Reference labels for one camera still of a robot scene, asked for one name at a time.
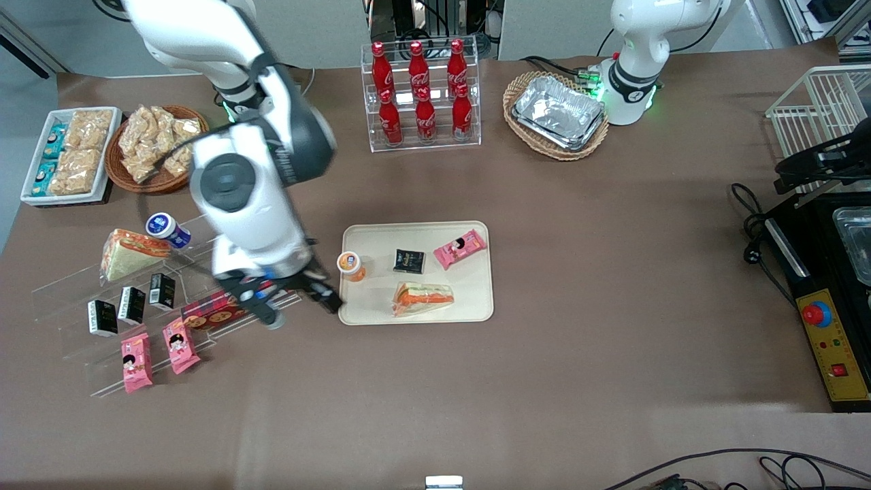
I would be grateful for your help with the aluminium frame shelving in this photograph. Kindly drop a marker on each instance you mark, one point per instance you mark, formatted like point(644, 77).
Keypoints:
point(827, 17)

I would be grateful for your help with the orange lid yogurt cup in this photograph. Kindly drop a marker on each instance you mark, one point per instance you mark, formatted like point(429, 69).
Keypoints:
point(351, 265)

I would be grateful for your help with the triangle sandwich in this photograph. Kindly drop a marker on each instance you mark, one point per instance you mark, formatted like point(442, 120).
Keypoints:
point(422, 299)
point(129, 255)

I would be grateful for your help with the clear acrylic bottle rack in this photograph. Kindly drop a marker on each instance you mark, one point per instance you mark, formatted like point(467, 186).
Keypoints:
point(439, 144)

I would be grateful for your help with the red cola bottle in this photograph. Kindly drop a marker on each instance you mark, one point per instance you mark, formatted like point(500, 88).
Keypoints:
point(425, 118)
point(390, 121)
point(418, 67)
point(462, 114)
point(381, 68)
point(456, 62)

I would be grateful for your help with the white rectangular snack bin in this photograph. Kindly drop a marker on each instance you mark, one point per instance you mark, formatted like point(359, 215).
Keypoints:
point(30, 197)

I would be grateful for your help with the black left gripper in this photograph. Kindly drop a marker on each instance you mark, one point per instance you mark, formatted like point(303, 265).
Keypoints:
point(807, 163)

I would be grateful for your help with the black sealing machine yellow panel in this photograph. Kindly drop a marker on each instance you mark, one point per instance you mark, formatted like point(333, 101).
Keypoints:
point(833, 340)

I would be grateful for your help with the tan wicker basket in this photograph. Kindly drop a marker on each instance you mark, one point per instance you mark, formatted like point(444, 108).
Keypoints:
point(554, 152)

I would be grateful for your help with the red cookie box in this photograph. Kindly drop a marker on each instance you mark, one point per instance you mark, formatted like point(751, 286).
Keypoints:
point(211, 314)

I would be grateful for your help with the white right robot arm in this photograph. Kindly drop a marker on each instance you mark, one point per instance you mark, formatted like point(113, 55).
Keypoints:
point(245, 204)

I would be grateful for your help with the blue lid yogurt cup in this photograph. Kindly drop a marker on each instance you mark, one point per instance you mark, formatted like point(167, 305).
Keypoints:
point(165, 229)

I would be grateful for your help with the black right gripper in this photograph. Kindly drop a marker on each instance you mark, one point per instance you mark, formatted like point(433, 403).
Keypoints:
point(305, 280)

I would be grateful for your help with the small black snack box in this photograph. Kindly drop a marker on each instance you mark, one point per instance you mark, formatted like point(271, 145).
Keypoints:
point(162, 291)
point(409, 261)
point(131, 305)
point(103, 318)

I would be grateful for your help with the brown wicker snack basket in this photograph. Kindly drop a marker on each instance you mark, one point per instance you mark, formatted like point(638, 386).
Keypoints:
point(160, 184)

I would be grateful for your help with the pink cartoon snack packet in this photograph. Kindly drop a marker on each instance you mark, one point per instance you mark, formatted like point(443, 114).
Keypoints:
point(137, 363)
point(180, 346)
point(460, 249)

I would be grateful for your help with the clear acrylic stepped display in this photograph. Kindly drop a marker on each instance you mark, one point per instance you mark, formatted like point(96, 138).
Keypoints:
point(68, 292)

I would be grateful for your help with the beige plastic serving tray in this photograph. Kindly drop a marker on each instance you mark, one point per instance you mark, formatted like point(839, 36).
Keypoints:
point(469, 299)

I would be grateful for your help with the metal food container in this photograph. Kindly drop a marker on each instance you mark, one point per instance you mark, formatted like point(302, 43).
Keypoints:
point(856, 241)

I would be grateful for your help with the clear bag of crackers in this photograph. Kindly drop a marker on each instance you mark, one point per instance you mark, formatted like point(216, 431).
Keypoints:
point(90, 128)
point(76, 171)

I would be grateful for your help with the stack of foil trays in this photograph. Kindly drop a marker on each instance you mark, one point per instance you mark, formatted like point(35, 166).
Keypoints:
point(558, 112)

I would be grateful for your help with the teal snack packet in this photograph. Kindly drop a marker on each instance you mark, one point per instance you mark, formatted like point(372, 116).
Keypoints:
point(46, 177)
point(56, 139)

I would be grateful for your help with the clear bag of puffed snacks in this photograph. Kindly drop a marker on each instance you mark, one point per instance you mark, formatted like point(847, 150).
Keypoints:
point(185, 129)
point(177, 161)
point(141, 165)
point(141, 126)

